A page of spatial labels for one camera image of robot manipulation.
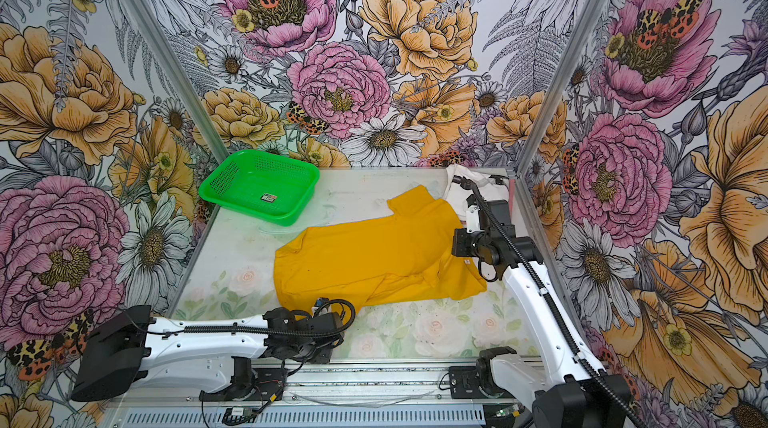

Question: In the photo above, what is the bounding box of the yellow t-shirt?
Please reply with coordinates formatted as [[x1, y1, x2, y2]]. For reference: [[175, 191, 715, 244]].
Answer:
[[273, 185, 487, 310]]

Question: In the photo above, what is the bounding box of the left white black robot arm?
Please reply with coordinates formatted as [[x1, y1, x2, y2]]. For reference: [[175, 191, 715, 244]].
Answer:
[[71, 298, 357, 402]]

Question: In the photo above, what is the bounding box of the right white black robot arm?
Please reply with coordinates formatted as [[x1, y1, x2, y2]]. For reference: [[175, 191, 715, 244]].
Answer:
[[451, 175, 645, 427]]

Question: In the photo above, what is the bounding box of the white black folded t-shirt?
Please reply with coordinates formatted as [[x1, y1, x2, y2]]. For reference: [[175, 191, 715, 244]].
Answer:
[[443, 164, 511, 223]]

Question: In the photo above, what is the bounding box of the green plastic basket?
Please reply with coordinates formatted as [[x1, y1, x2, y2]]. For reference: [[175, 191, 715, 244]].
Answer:
[[198, 149, 320, 226]]

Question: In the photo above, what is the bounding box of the aluminium front rail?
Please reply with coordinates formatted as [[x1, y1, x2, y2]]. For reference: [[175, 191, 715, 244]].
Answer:
[[107, 360, 541, 410]]

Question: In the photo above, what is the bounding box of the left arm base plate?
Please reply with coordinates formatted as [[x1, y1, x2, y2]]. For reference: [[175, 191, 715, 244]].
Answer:
[[198, 367, 287, 402]]

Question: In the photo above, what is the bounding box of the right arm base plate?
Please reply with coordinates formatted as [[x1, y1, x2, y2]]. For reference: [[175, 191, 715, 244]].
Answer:
[[448, 365, 500, 399]]

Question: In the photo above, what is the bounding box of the white vented cable duct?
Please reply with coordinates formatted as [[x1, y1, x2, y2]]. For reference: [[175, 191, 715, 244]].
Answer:
[[112, 404, 486, 427]]

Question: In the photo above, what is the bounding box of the left aluminium corner post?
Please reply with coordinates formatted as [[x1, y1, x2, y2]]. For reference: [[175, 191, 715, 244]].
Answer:
[[122, 0, 229, 163]]

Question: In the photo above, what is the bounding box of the aluminium corner post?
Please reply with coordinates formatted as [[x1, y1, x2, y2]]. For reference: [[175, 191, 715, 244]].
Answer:
[[514, 0, 632, 176], [122, 0, 229, 163]]

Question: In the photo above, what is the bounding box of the right aluminium corner post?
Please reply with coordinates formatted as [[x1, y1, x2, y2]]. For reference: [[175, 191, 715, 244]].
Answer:
[[514, 0, 632, 176]]

